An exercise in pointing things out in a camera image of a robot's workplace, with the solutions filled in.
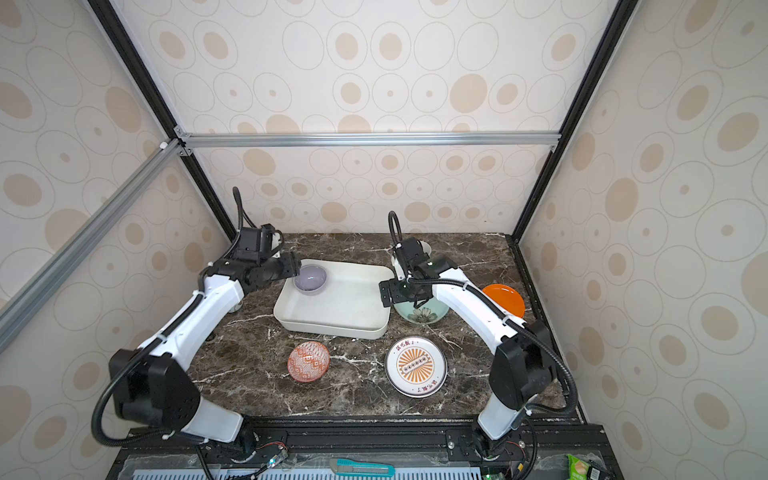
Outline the mint green flower plate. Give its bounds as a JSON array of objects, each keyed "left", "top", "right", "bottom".
[{"left": 394, "top": 298, "right": 450, "bottom": 325}]

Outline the lavender ceramic bowl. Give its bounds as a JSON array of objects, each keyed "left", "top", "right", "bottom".
[{"left": 293, "top": 264, "right": 328, "bottom": 295}]

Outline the white plastic bin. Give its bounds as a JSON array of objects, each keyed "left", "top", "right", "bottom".
[{"left": 273, "top": 259, "right": 394, "bottom": 340}]

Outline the red patterned bowl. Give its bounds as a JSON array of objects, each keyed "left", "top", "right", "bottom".
[{"left": 287, "top": 341, "right": 330, "bottom": 383}]

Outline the light blue ceramic mug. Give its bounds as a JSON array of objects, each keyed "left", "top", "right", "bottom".
[{"left": 420, "top": 240, "right": 432, "bottom": 256}]

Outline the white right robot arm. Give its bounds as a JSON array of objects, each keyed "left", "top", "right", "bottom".
[{"left": 379, "top": 211, "right": 578, "bottom": 441}]

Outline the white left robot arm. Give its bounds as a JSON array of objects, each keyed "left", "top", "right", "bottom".
[{"left": 90, "top": 188, "right": 301, "bottom": 457}]

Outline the white orange sunburst plate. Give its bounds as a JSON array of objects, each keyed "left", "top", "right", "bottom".
[{"left": 385, "top": 336, "right": 448, "bottom": 398}]

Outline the teal utility knife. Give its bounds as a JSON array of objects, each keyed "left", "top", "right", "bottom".
[{"left": 329, "top": 458, "right": 396, "bottom": 479}]

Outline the green snack packet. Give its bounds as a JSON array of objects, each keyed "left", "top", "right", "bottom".
[{"left": 567, "top": 454, "right": 615, "bottom": 480}]

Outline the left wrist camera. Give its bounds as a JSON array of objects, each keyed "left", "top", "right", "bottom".
[{"left": 235, "top": 224, "right": 284, "bottom": 263}]

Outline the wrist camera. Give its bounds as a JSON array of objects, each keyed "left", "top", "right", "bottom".
[
  {"left": 235, "top": 224, "right": 284, "bottom": 263},
  {"left": 391, "top": 237, "right": 431, "bottom": 279}
]

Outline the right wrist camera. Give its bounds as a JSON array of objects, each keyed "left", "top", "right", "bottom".
[{"left": 391, "top": 237, "right": 431, "bottom": 279}]

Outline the silver aluminium rail back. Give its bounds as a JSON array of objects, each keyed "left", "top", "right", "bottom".
[{"left": 180, "top": 131, "right": 561, "bottom": 148}]

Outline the silver aluminium rail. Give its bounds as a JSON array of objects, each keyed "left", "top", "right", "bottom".
[
  {"left": 1, "top": 139, "right": 182, "bottom": 350},
  {"left": 180, "top": 131, "right": 561, "bottom": 148}
]

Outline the black frame post left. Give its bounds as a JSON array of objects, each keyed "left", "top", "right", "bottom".
[{"left": 86, "top": 0, "right": 236, "bottom": 240}]

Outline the black frame post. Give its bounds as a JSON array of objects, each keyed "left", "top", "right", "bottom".
[
  {"left": 508, "top": 0, "right": 639, "bottom": 246},
  {"left": 86, "top": 0, "right": 236, "bottom": 240}
]

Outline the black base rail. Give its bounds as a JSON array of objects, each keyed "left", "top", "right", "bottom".
[{"left": 107, "top": 417, "right": 623, "bottom": 479}]

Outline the silver aluminium rail left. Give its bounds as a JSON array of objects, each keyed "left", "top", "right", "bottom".
[{"left": 1, "top": 139, "right": 182, "bottom": 350}]

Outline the black frame post right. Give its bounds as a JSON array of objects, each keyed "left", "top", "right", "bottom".
[{"left": 508, "top": 0, "right": 639, "bottom": 246}]

